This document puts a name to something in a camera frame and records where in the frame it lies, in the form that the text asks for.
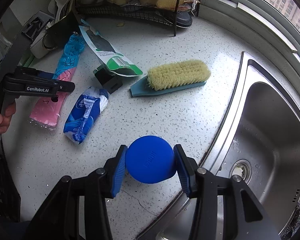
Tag blue round lid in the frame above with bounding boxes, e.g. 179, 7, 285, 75
126, 135, 177, 184

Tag pink blue plastic bag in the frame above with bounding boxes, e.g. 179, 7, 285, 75
30, 34, 85, 129

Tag blue white plastic wrapper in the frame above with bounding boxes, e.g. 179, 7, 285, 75
63, 87, 109, 145

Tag clear green blister package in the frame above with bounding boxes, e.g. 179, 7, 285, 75
79, 20, 143, 77

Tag person's left hand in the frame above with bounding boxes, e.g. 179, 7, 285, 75
0, 100, 16, 134

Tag white ceramic sugar pot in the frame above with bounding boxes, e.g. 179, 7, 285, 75
30, 30, 49, 59

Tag dark utensil holder mug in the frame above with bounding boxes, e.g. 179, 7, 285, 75
42, 11, 79, 50

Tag stainless steel sink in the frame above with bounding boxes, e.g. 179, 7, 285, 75
139, 52, 300, 239

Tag white rice spoon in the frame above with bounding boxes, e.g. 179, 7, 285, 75
48, 0, 70, 23

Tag yellow bristle scrub brush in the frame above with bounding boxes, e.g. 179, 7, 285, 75
130, 60, 211, 97

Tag small black cube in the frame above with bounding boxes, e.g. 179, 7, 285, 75
93, 65, 123, 94

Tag black wire rack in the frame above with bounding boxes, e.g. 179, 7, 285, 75
75, 0, 200, 29

